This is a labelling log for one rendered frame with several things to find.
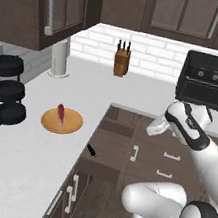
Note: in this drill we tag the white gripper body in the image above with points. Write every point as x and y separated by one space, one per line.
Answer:
157 127

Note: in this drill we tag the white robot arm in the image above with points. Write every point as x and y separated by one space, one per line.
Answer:
152 203

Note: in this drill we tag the wooden knife block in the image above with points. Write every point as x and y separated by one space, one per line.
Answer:
121 64

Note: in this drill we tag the open dark wood drawer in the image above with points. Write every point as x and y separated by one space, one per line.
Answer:
98 170

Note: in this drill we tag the orange round plate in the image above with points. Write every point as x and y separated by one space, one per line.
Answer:
71 123

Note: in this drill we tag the red meat piece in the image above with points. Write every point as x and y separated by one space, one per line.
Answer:
61 112

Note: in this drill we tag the black toaster oven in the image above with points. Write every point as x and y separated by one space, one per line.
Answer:
206 85

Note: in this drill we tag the white paper towel roll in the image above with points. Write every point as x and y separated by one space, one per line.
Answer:
59 58

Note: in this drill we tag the black three-tier stand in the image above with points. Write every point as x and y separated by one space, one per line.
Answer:
8 91

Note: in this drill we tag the dark wood glass cupboard door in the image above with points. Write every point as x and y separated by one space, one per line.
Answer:
65 2

